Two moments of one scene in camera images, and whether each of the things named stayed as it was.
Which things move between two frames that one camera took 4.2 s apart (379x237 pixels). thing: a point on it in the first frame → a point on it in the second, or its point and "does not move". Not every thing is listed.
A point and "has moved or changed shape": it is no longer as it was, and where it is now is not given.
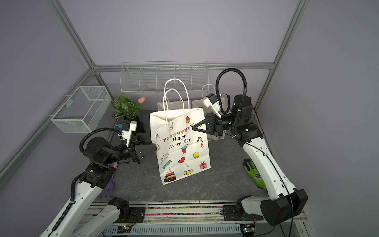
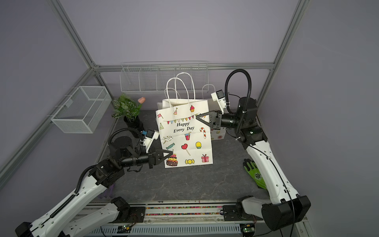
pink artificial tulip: [141, 99] does not move
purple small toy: [109, 189] does not move
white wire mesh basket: [83, 110] does not move
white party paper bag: [182, 151] has moved or changed shape
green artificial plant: [124, 105] does not move
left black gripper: [135, 152] → [154, 157]
